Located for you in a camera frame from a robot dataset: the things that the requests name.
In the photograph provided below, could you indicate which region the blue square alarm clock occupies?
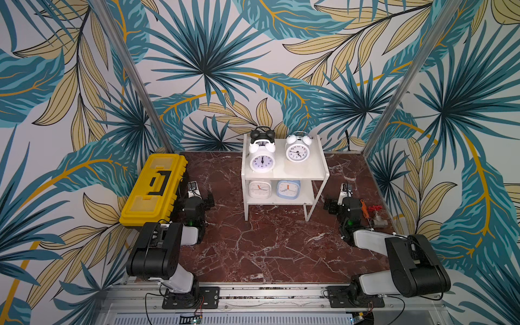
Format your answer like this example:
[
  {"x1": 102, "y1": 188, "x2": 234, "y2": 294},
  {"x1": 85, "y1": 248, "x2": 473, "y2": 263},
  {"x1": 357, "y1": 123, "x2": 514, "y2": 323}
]
[{"x1": 276, "y1": 180, "x2": 301, "y2": 200}]

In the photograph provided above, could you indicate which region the white square alarm clock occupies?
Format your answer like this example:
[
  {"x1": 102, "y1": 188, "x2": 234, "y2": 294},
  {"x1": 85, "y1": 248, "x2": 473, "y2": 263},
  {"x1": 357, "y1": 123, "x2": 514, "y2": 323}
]
[{"x1": 248, "y1": 180, "x2": 272, "y2": 199}]

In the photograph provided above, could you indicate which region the white twin-bell alarm clock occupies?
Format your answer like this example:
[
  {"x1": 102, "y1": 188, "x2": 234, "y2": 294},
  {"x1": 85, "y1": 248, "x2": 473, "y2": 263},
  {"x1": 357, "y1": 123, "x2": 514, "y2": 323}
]
[{"x1": 285, "y1": 131, "x2": 313, "y2": 163}]

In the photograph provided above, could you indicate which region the white round alarm clock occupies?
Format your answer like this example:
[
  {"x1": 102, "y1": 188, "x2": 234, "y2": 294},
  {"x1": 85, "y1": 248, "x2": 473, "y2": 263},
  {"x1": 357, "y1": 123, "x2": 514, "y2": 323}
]
[{"x1": 249, "y1": 139, "x2": 276, "y2": 173}]

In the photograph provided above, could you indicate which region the black twin-bell alarm clock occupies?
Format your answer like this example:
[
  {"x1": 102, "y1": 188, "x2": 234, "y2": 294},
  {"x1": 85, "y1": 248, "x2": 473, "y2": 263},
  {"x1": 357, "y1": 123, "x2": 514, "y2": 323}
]
[{"x1": 250, "y1": 126, "x2": 276, "y2": 144}]

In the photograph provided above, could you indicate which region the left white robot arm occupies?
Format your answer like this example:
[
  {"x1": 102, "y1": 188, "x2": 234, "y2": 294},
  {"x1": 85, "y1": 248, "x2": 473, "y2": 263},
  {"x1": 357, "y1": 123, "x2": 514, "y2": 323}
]
[{"x1": 126, "y1": 192, "x2": 215, "y2": 299}]

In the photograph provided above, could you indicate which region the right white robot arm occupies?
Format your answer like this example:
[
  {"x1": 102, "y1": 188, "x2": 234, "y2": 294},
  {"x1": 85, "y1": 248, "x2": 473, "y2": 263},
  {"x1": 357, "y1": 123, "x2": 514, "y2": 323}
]
[{"x1": 324, "y1": 196, "x2": 451, "y2": 305}]

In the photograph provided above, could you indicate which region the white two-tier shelf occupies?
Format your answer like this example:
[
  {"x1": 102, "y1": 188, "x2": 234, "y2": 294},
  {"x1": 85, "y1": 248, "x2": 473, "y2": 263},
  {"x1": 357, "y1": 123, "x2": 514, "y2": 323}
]
[{"x1": 241, "y1": 135, "x2": 330, "y2": 222}]

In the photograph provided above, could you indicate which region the yellow and black toolbox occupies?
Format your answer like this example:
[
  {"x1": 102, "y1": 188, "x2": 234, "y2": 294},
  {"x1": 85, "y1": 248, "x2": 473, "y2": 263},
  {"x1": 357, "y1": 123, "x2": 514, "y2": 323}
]
[{"x1": 119, "y1": 154, "x2": 188, "y2": 228}]

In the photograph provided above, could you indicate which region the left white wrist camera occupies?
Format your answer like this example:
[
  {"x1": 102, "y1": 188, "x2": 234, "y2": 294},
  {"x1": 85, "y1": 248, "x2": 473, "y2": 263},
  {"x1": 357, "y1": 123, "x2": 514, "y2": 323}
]
[{"x1": 187, "y1": 181, "x2": 202, "y2": 199}]

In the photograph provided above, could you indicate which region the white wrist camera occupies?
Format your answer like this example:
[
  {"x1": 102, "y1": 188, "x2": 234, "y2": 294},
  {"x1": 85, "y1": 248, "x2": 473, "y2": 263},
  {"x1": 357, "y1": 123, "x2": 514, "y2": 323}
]
[
  {"x1": 337, "y1": 183, "x2": 353, "y2": 205},
  {"x1": 187, "y1": 181, "x2": 202, "y2": 199}
]

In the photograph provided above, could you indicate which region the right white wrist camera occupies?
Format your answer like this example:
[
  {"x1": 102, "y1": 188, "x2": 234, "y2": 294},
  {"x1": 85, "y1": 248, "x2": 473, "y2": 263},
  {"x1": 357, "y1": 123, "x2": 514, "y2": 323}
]
[{"x1": 337, "y1": 183, "x2": 353, "y2": 205}]

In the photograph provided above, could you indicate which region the orange handled tool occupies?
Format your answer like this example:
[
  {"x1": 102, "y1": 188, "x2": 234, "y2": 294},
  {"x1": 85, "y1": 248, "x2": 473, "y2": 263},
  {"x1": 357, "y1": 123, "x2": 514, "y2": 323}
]
[{"x1": 360, "y1": 199, "x2": 375, "y2": 232}]

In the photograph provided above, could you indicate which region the red handled metal valve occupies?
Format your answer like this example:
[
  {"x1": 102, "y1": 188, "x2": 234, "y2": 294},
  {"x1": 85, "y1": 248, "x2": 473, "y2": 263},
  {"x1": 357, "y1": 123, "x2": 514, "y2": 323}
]
[{"x1": 368, "y1": 205, "x2": 388, "y2": 228}]

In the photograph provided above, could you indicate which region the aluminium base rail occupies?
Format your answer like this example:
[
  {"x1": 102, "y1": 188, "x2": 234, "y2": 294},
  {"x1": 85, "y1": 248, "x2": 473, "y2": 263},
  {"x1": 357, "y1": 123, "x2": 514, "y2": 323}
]
[{"x1": 94, "y1": 282, "x2": 452, "y2": 324}]

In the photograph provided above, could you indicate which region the left metal corner post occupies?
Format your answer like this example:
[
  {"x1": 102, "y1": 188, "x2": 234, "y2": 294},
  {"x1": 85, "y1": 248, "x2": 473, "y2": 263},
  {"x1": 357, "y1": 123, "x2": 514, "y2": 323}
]
[{"x1": 91, "y1": 0, "x2": 175, "y2": 154}]

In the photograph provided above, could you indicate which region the metal corner post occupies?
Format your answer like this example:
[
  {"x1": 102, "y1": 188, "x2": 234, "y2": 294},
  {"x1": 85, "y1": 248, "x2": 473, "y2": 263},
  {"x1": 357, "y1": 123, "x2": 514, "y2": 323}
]
[
  {"x1": 362, "y1": 0, "x2": 462, "y2": 158},
  {"x1": 91, "y1": 0, "x2": 175, "y2": 154}
]

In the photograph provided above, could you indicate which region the right metal corner post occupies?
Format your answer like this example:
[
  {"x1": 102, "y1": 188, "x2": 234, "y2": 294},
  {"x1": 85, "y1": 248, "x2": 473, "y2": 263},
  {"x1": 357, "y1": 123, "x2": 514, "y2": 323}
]
[{"x1": 362, "y1": 0, "x2": 462, "y2": 158}]

